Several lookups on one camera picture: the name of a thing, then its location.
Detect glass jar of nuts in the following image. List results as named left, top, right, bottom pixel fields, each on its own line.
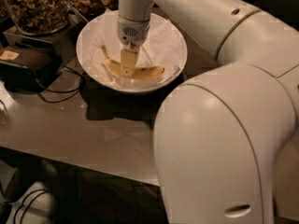
left=3, top=0, right=69, bottom=35

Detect black cable under table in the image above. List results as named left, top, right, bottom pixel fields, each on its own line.
left=12, top=189, right=50, bottom=224

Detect white paper liner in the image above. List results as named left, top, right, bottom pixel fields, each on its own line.
left=89, top=11, right=187, bottom=93

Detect yellow banana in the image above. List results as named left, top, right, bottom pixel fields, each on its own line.
left=101, top=45, right=164, bottom=80

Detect glass jar of dried fruit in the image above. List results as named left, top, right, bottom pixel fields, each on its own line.
left=67, top=0, right=120, bottom=18

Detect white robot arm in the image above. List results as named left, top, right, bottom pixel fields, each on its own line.
left=119, top=0, right=298, bottom=224

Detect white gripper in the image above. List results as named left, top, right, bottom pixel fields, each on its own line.
left=117, top=15, right=150, bottom=77

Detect black device with label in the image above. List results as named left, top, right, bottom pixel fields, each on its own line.
left=0, top=46, right=63, bottom=92

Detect dark metal jar stand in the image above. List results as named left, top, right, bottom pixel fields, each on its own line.
left=4, top=11, right=86, bottom=64

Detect white object under table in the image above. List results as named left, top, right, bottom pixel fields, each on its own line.
left=6, top=182, right=58, bottom=224

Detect white bowl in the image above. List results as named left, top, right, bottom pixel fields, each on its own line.
left=76, top=8, right=188, bottom=94

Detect black cable on table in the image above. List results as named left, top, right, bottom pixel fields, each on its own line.
left=35, top=63, right=86, bottom=105

